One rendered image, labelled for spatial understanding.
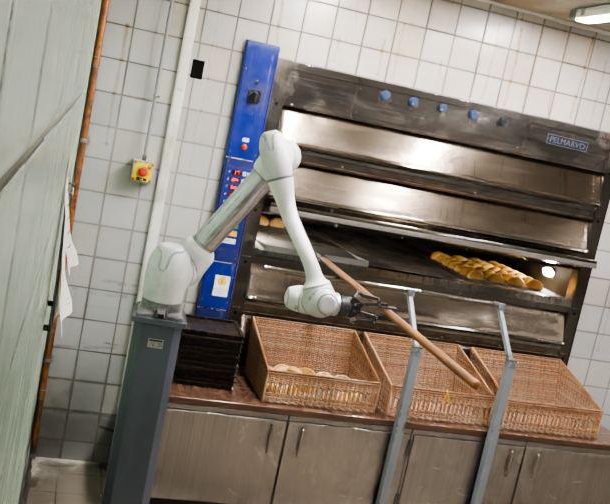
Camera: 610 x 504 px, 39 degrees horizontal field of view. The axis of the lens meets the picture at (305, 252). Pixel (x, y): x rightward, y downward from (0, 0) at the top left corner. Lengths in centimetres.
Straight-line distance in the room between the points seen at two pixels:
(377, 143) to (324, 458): 154
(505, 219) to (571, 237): 40
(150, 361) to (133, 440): 32
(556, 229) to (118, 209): 229
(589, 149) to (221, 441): 246
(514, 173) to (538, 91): 43
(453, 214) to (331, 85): 92
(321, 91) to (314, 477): 182
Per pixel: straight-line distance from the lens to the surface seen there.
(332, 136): 421
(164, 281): 325
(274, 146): 317
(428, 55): 436
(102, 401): 433
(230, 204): 338
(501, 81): 452
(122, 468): 347
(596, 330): 503
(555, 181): 471
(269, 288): 425
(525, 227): 466
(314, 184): 421
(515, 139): 459
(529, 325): 481
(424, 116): 437
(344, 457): 403
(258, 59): 409
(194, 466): 390
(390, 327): 448
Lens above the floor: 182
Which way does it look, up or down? 8 degrees down
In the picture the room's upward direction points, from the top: 12 degrees clockwise
